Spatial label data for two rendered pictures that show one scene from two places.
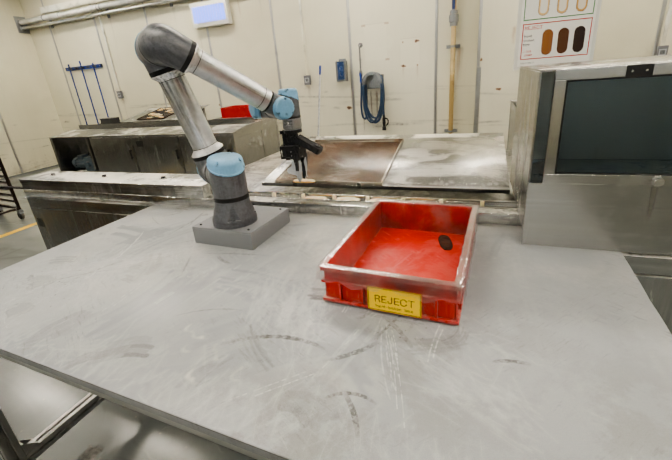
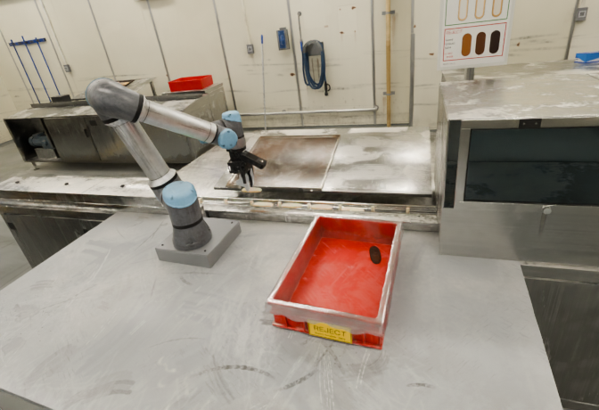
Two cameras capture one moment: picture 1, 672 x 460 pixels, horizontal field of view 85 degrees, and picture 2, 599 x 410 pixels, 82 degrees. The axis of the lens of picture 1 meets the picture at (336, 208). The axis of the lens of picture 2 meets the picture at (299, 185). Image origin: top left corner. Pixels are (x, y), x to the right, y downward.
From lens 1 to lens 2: 0.29 m
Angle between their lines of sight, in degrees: 6
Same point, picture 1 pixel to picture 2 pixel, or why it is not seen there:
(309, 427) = not seen: outside the picture
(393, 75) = (332, 42)
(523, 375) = (429, 398)
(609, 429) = not seen: outside the picture
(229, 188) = (184, 217)
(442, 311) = (368, 339)
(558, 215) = (467, 233)
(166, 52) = (117, 110)
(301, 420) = not seen: outside the picture
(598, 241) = (500, 253)
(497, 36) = (429, 3)
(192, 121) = (145, 157)
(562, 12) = (480, 18)
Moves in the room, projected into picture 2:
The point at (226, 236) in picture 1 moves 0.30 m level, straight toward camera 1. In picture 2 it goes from (185, 257) to (197, 310)
